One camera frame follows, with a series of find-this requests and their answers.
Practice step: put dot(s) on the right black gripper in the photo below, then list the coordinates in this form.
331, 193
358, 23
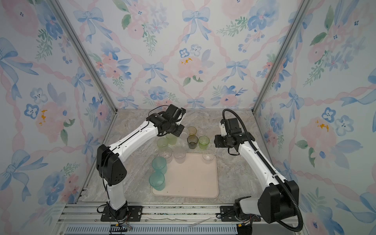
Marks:
218, 141

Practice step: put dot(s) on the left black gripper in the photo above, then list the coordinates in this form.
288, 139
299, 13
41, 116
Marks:
177, 134

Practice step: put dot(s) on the tall light green cup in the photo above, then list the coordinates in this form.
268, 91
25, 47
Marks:
172, 139

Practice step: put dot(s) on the short light green cup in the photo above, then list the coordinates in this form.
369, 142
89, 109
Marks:
162, 143

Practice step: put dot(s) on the yellow amber glass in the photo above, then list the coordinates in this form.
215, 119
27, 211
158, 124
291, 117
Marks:
192, 130

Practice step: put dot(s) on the bright green glass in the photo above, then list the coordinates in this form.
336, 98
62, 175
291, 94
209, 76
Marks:
203, 142

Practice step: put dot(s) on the dark smoky glass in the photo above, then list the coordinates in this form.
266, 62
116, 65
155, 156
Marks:
192, 141

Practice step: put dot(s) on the tall frosted clear cup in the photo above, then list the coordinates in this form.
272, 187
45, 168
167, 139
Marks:
179, 154

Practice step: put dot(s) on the tall teal cup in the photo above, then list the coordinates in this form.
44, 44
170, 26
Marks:
157, 181
159, 164

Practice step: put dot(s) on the short frosted clear cup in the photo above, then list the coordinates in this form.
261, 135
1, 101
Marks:
184, 135

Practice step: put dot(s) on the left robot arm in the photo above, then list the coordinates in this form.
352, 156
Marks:
111, 159

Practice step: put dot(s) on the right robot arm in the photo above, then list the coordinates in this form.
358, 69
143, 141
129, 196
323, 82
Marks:
279, 201

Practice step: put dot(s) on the beige plastic tray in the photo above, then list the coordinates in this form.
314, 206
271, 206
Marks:
194, 178

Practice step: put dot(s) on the small clear glass far right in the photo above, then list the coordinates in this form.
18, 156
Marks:
208, 155

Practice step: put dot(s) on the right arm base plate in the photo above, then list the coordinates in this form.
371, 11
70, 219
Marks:
229, 214

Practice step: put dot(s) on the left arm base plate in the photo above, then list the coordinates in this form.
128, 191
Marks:
124, 214

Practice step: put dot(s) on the aluminium rail frame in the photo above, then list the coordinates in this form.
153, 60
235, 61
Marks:
161, 219

